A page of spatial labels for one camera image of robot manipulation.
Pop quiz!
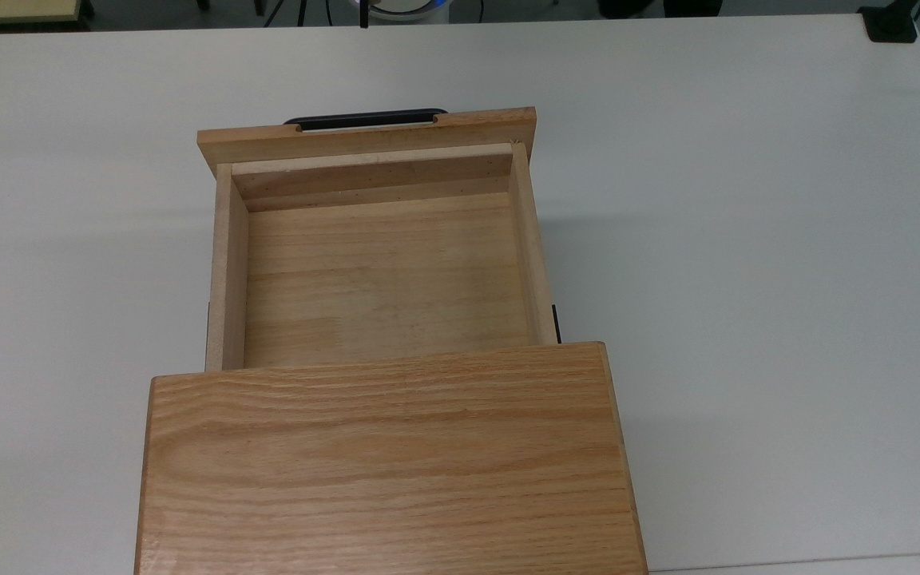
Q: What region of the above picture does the black bar drawer handle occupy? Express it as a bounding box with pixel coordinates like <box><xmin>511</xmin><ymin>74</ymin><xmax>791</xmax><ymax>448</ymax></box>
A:
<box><xmin>284</xmin><ymin>109</ymin><xmax>449</xmax><ymax>133</ymax></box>

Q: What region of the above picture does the yellow table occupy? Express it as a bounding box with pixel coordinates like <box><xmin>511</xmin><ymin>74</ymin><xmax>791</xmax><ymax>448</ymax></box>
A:
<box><xmin>0</xmin><ymin>0</ymin><xmax>82</xmax><ymax>26</ymax></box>

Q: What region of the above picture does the wooden drawer with black handle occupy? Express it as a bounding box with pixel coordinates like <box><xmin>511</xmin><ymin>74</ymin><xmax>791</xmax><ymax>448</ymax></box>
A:
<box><xmin>197</xmin><ymin>107</ymin><xmax>561</xmax><ymax>372</ymax></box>

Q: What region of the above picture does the black table clamp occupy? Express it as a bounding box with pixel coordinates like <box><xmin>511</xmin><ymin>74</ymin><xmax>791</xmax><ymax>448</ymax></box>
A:
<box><xmin>858</xmin><ymin>3</ymin><xmax>920</xmax><ymax>44</ymax></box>

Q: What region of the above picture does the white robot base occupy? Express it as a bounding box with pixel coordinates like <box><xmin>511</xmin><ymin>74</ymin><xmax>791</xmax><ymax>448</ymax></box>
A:
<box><xmin>364</xmin><ymin>0</ymin><xmax>454</xmax><ymax>25</ymax></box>

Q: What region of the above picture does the wooden drawer cabinet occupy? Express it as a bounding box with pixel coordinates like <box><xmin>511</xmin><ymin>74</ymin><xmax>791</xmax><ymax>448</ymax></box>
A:
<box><xmin>134</xmin><ymin>342</ymin><xmax>649</xmax><ymax>575</ymax></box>

